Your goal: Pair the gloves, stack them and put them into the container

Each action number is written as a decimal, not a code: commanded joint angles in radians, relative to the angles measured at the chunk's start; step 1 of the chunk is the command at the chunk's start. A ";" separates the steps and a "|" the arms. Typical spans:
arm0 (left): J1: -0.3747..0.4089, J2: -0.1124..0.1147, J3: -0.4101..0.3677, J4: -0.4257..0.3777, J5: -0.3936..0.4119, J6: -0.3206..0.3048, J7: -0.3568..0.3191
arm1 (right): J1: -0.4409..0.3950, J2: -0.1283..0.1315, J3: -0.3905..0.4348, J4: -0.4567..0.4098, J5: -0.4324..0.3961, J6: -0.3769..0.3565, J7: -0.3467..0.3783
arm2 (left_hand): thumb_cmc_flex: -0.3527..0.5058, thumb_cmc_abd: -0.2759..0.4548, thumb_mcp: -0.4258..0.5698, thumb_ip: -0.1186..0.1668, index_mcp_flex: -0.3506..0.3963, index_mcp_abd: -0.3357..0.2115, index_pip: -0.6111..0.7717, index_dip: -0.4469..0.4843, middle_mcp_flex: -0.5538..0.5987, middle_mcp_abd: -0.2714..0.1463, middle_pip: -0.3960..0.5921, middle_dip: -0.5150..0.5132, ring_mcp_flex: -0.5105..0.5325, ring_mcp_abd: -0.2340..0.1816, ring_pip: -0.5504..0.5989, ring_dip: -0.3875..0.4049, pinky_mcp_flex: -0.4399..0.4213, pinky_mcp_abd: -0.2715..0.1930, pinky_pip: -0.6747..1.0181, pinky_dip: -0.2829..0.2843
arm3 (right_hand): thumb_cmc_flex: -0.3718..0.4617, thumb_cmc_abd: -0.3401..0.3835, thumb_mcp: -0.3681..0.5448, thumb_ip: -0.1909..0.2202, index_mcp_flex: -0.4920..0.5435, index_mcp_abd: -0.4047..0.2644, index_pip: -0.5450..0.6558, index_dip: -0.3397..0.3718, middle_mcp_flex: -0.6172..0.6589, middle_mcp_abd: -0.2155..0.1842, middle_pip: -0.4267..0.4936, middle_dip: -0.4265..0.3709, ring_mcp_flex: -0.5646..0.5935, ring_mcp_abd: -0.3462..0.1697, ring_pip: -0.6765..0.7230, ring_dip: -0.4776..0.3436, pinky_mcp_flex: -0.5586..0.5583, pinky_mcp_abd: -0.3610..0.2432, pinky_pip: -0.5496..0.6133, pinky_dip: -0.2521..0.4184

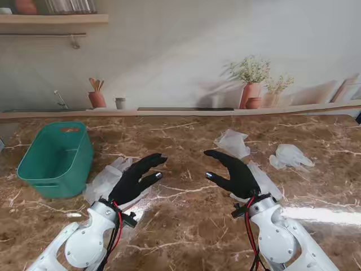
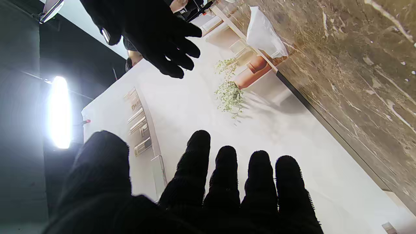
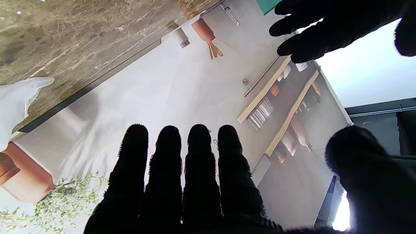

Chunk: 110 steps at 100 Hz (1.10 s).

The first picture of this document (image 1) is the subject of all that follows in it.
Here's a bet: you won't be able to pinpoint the green plastic basket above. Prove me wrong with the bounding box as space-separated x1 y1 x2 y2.
16 121 94 199

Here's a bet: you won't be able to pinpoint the red black right arm cables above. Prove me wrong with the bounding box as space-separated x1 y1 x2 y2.
244 196 268 271

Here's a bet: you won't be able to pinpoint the red black arm cables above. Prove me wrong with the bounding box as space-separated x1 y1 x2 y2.
97 200 125 271
244 196 268 271

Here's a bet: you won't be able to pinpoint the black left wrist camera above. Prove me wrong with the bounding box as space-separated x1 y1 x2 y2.
121 213 138 228

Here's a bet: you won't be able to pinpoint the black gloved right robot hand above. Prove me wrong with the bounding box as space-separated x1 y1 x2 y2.
203 149 262 200

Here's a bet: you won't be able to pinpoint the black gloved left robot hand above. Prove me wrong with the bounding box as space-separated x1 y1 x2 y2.
108 153 168 209

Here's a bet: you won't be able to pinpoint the red black left arm cables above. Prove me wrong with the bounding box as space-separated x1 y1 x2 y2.
97 200 125 271

